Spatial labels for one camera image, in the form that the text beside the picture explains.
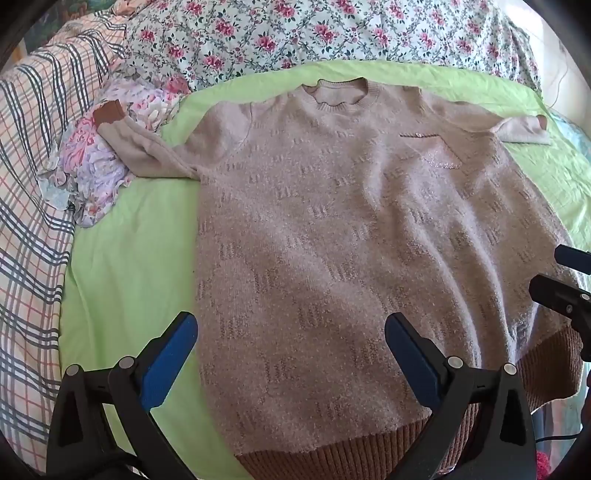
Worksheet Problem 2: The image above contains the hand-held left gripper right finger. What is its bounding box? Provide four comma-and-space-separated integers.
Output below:
385, 312, 539, 480

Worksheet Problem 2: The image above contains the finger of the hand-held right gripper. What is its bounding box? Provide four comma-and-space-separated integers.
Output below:
554, 244, 591, 269
529, 275, 591, 325

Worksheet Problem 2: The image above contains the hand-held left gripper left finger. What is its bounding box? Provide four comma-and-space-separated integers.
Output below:
46, 311, 199, 480

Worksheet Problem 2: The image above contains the beige knitted sweater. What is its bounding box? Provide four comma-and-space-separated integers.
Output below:
95, 78, 585, 480

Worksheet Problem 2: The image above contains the light green bed sheet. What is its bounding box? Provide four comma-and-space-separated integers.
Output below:
60, 62, 591, 480

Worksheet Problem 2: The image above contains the light blue patterned cloth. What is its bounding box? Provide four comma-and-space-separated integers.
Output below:
547, 108, 591, 162

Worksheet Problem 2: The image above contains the magenta fuzzy cloth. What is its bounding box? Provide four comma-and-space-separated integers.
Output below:
537, 451, 575, 480

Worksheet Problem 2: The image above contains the plaid checked blanket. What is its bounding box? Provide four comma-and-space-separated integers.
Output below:
0, 9, 134, 467

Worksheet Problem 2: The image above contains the pastel floral ruffled cloth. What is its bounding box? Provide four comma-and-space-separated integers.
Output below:
39, 76, 190, 229

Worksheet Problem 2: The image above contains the pink rose floral quilt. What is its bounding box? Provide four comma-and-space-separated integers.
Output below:
111, 0, 543, 93

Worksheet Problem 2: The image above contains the black cable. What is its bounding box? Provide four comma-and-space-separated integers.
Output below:
536, 431, 583, 445

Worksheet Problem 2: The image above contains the white wall cable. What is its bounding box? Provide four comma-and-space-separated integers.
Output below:
551, 44, 575, 109

